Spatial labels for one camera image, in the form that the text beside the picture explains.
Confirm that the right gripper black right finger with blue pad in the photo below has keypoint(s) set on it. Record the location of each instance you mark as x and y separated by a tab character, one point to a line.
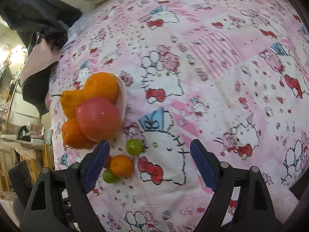
254	210

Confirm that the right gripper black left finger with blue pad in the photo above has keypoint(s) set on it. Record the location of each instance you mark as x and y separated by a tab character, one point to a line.
59	198

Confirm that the green lime fruit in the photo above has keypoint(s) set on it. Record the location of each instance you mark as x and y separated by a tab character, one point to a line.
134	147
109	177

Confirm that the small orange mandarin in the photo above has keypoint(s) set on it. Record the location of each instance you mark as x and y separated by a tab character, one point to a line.
122	166

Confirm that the wooden rack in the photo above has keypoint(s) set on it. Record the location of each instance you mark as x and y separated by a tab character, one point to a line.
21	164

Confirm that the small red fruit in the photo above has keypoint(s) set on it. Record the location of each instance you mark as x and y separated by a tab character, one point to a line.
107	162

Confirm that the orange lower left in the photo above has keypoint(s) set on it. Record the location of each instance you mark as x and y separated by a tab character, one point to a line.
73	137

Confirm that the red apple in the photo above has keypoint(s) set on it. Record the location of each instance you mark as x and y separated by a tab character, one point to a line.
98	119

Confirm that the orange pear-shaped fruit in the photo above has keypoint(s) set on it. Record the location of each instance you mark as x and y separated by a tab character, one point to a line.
70	100

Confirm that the large orange top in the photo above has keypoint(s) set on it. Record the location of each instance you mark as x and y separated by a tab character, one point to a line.
101	84

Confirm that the pink towel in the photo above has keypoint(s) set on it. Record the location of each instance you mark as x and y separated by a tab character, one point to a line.
35	75

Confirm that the pink Hello Kitty bedspread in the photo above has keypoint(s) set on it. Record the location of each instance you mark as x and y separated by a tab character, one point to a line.
231	73

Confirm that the black cloth on chair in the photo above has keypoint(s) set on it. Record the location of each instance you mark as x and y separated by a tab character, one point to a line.
36	19

